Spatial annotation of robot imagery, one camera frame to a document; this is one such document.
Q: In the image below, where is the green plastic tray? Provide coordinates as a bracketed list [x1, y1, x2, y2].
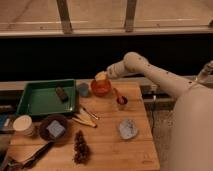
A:
[16, 79, 77, 119]

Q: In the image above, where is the dark brown block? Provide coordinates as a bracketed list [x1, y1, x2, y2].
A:
[55, 87, 68, 102]

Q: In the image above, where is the wooden spatula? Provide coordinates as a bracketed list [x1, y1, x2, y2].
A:
[72, 114, 97, 128]

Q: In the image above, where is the blue grey sponge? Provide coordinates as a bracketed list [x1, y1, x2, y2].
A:
[47, 120, 65, 138]

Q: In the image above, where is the white round container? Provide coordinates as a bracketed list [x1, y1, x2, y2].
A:
[13, 115, 35, 136]

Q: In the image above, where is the small blue cup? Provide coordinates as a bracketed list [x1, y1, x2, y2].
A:
[77, 83, 89, 97]

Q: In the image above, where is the red bowl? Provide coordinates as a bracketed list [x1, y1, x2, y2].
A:
[90, 80, 111, 97]

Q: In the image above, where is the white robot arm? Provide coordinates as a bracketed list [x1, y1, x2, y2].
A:
[95, 52, 213, 171]

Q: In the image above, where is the black handled brush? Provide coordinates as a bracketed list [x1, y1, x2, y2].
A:
[23, 142, 53, 168]

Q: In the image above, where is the pine cone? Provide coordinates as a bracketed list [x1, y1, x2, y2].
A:
[74, 130, 90, 164]

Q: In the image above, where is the metal knife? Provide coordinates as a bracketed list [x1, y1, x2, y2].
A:
[78, 103, 100, 120]

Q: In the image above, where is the brown bowl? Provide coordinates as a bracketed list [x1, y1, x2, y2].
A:
[39, 114, 68, 141]

